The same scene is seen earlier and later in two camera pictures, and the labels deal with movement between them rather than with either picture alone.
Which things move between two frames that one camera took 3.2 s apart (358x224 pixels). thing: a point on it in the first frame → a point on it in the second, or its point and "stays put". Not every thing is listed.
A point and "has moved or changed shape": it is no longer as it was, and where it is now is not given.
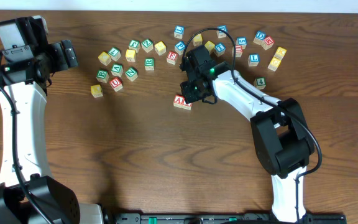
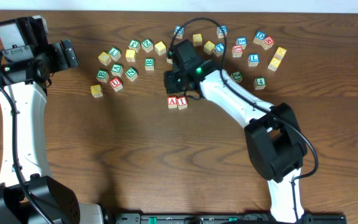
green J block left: [134, 45] stays put
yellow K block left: [96, 91] stays put
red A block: [178, 101] → [172, 102]
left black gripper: [57, 50] stays put
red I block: [186, 105] has moved or changed shape
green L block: [115, 53] stays put
